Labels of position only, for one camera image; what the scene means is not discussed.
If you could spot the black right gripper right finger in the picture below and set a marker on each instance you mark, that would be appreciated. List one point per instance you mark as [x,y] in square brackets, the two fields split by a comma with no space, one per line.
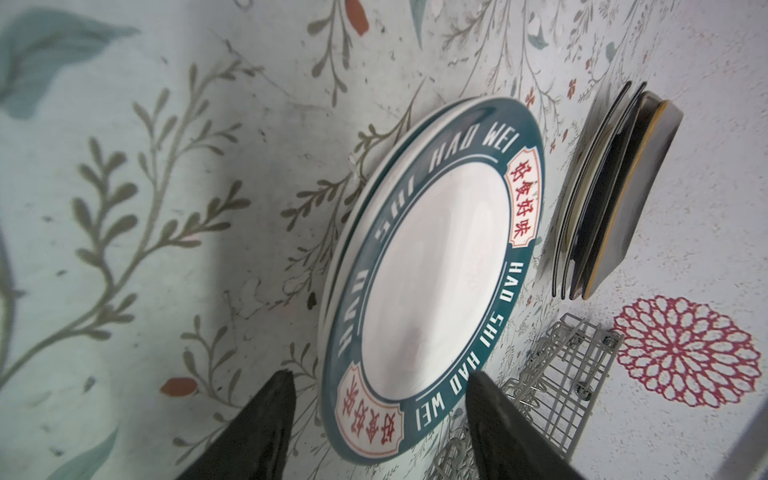
[505,445]

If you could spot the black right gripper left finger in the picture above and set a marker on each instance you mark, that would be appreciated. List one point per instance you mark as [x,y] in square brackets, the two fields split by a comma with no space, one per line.
[255,444]

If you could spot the white square plate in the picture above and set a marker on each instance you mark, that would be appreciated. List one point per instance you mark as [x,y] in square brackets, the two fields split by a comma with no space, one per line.
[594,170]
[603,115]

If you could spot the black square plate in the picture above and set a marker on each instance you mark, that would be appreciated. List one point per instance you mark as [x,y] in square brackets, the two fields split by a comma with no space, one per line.
[654,130]
[599,201]

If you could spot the floral table mat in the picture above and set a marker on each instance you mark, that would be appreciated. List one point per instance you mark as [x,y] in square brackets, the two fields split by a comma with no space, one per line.
[176,175]

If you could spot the grey wire dish rack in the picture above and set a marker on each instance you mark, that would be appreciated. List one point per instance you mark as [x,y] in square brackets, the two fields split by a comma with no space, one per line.
[557,387]

